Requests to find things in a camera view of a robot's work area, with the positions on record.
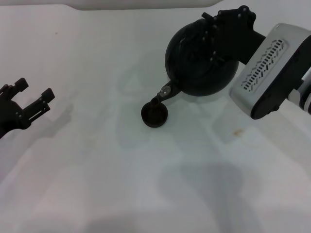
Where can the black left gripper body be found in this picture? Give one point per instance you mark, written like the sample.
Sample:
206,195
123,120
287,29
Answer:
11,114

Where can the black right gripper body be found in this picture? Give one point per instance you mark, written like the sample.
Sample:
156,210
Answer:
245,41

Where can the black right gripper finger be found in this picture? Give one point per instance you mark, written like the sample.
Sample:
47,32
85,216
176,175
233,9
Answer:
216,43
233,13

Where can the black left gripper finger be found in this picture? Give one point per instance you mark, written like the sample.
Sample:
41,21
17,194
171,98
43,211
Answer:
41,102
19,85

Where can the black round teapot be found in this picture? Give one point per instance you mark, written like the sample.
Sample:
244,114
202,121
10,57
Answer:
194,70

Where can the small dark teacup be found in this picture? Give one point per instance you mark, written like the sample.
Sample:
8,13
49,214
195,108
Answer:
154,116

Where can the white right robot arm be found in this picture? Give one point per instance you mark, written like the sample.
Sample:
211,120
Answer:
302,92

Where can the white tablecloth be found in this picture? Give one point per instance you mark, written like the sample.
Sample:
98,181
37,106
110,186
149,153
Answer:
85,170

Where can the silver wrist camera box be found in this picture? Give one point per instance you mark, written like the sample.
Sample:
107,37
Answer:
267,70

